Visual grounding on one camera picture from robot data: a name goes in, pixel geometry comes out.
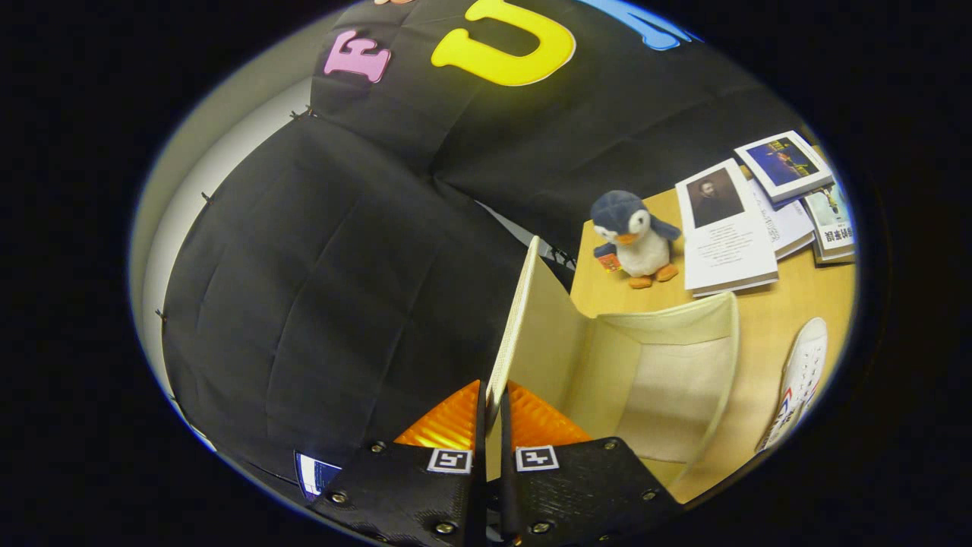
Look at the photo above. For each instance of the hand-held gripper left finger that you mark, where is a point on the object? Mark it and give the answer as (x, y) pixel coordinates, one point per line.
(481, 456)

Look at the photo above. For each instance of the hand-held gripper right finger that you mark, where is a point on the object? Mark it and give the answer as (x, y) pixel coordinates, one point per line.
(504, 456)

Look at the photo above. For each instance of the beige fabric storage box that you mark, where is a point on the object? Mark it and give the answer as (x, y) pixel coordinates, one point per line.
(668, 387)

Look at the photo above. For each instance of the white canvas shoe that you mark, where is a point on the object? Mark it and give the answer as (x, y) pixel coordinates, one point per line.
(805, 365)

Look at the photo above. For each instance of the computer monitor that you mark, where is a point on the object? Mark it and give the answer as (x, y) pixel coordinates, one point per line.
(313, 475)

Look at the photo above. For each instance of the penguin plush toy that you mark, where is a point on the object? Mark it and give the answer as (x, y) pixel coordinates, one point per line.
(638, 243)

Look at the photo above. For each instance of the portrait cover book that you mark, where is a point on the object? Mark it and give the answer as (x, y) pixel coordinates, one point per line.
(729, 243)

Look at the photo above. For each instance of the plain white book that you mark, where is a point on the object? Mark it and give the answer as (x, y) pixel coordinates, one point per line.
(786, 224)

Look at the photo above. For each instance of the pale blue cover book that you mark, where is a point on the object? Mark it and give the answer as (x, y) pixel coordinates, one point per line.
(831, 228)

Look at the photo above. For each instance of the blue night photo book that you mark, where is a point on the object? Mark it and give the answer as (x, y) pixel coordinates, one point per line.
(786, 161)

